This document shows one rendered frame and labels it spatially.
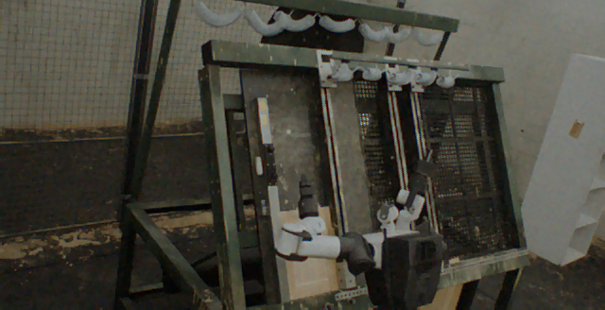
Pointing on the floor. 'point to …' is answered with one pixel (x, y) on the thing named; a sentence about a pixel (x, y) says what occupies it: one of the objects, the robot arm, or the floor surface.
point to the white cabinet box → (569, 168)
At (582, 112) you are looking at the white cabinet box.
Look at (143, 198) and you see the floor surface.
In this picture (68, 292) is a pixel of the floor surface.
